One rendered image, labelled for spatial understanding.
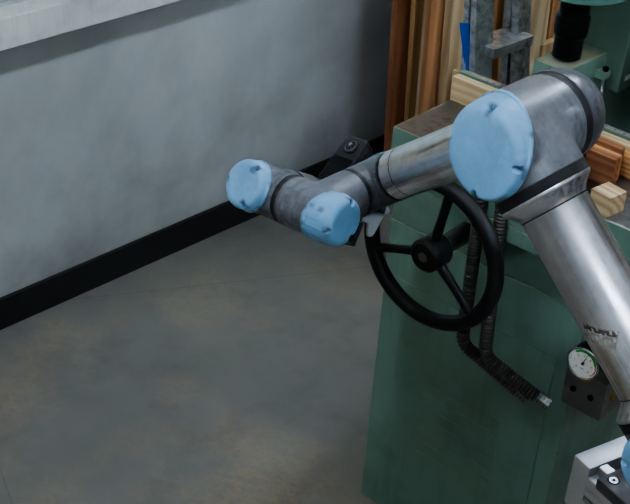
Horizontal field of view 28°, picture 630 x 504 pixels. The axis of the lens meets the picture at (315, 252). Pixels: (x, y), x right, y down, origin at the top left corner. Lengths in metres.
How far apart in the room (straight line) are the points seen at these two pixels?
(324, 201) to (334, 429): 1.32
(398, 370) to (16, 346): 1.10
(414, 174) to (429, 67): 1.94
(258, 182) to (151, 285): 1.70
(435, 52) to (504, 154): 2.26
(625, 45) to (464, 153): 0.89
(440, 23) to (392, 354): 1.36
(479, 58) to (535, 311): 1.01
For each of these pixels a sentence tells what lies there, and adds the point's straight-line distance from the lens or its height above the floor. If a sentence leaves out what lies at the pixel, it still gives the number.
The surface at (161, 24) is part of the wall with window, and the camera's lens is 3.26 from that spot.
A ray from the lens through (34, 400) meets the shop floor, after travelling 3.08.
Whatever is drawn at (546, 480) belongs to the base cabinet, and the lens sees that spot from 2.46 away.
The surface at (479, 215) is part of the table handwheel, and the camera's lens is 2.03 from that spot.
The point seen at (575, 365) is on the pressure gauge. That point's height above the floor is 0.65.
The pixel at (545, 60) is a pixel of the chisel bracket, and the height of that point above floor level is 1.07.
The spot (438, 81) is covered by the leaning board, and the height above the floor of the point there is 0.42.
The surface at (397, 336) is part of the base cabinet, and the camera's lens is 2.52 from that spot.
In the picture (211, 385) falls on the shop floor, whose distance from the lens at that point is 3.10.
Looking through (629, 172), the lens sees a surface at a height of 0.91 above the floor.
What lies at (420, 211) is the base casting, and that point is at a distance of 2.36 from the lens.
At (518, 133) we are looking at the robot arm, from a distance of 1.42.
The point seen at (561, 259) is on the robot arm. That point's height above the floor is 1.17.
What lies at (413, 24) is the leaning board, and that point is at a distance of 3.71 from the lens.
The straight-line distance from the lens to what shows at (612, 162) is 2.21.
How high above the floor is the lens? 1.92
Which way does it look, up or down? 32 degrees down
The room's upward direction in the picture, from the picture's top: 4 degrees clockwise
